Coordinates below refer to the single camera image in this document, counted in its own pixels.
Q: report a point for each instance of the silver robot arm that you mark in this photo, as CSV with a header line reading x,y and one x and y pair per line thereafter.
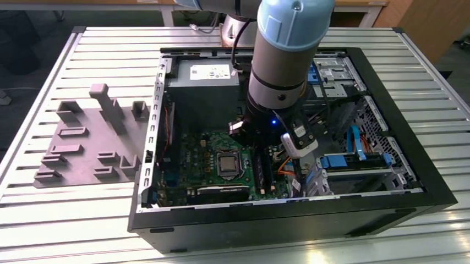
x,y
282,68

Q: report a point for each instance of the silver CPU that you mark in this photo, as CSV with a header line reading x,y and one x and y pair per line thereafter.
x,y
229,164

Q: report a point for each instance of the grey power supply unit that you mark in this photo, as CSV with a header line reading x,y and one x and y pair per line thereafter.
x,y
202,104

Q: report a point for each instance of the CPU socket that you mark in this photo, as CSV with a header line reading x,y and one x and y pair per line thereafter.
x,y
229,174

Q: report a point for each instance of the green motherboard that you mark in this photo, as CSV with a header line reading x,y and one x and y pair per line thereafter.
x,y
198,165

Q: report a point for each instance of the blue plastic drive latch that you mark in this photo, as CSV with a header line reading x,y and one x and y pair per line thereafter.
x,y
315,77

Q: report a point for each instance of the hard disk in blue carrier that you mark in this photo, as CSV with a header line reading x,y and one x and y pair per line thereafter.
x,y
334,162

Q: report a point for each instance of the metal optical drive cage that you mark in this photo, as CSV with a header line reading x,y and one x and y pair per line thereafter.
x,y
338,88

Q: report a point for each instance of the black graphics card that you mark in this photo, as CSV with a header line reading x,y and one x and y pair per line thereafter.
x,y
221,192

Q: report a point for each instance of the black PC case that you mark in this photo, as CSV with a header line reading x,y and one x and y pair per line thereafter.
x,y
294,228

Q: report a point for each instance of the perforated metal disk cage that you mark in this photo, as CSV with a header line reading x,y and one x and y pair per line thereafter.
x,y
399,162

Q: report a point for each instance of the grey parts rack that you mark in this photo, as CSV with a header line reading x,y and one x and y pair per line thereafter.
x,y
91,132

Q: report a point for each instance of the wooden cabinet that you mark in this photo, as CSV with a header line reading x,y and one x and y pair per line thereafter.
x,y
433,24

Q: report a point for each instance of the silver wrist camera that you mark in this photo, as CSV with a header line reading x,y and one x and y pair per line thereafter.
x,y
299,145

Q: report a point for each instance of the wooden desk white frame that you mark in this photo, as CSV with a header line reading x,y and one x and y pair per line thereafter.
x,y
167,15

